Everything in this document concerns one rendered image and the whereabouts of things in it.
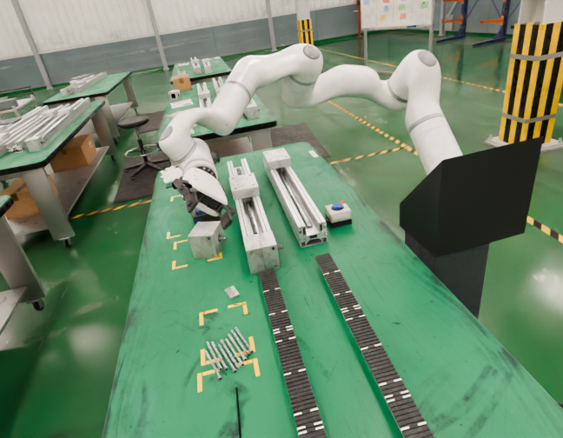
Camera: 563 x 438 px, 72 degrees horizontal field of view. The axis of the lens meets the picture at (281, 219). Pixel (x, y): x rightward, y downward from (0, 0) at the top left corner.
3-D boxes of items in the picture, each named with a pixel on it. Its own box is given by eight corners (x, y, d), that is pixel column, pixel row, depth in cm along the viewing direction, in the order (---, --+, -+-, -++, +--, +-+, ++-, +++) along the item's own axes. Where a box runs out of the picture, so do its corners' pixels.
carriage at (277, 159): (292, 170, 183) (290, 157, 180) (269, 175, 182) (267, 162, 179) (285, 160, 197) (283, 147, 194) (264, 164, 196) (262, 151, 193)
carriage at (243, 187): (261, 201, 160) (258, 186, 156) (235, 206, 158) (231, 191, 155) (255, 186, 174) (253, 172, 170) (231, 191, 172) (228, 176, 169)
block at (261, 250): (288, 266, 127) (283, 242, 122) (250, 275, 126) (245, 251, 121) (282, 252, 135) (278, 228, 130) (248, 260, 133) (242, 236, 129)
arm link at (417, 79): (431, 135, 135) (406, 80, 142) (466, 102, 118) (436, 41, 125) (402, 139, 131) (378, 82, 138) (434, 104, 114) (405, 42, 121)
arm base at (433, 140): (468, 179, 131) (447, 133, 136) (491, 155, 113) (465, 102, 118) (414, 195, 131) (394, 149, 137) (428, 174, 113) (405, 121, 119)
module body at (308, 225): (327, 242, 137) (326, 221, 132) (301, 248, 136) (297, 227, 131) (283, 166, 206) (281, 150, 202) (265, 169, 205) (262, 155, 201)
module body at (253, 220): (275, 254, 135) (272, 233, 130) (248, 260, 133) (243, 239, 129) (248, 173, 204) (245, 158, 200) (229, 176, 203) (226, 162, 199)
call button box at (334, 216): (352, 224, 145) (351, 209, 142) (327, 229, 144) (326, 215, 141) (345, 215, 152) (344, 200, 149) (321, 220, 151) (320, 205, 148)
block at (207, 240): (223, 257, 137) (218, 235, 132) (194, 258, 139) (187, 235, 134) (231, 242, 145) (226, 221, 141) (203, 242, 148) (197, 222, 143)
